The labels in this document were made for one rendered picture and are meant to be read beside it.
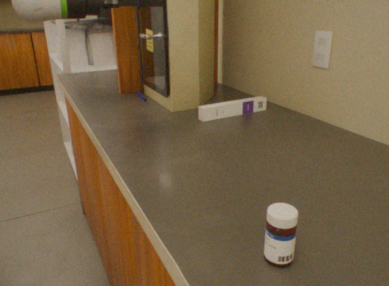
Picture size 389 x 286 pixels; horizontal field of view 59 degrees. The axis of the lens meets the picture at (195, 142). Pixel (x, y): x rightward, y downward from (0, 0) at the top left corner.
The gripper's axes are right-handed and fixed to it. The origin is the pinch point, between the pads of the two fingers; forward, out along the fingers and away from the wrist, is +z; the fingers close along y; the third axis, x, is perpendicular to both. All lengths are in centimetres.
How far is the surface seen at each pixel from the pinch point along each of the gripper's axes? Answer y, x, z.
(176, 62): -4.7, 19.5, 7.3
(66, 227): 85, 131, -34
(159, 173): -48, 37, -17
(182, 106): -4.7, 35.2, 8.9
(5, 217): 116, 131, -69
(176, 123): -16.7, 36.9, 1.5
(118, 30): 32.4, 10.5, -2.7
